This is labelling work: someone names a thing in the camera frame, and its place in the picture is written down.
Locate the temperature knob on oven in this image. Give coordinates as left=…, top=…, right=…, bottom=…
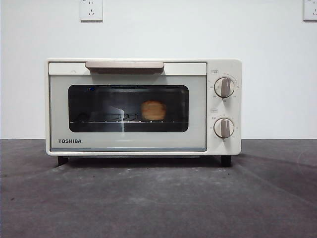
left=213, top=77, right=235, bottom=98

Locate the cream Toshiba toaster oven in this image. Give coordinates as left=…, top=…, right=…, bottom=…
left=45, top=58, right=243, bottom=167

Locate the white wall socket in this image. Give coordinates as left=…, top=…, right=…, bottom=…
left=79, top=0, right=104, bottom=22
left=303, top=0, right=317, bottom=22

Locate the golden bread loaf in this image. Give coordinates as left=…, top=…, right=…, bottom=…
left=140, top=99, right=167, bottom=121

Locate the timer knob on oven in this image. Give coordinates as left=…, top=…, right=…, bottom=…
left=213, top=118, right=235, bottom=139

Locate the wire oven rack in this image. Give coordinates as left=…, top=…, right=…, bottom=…
left=69, top=113, right=189, bottom=124

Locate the glass oven door with handle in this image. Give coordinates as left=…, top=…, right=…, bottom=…
left=48, top=60, right=208, bottom=152

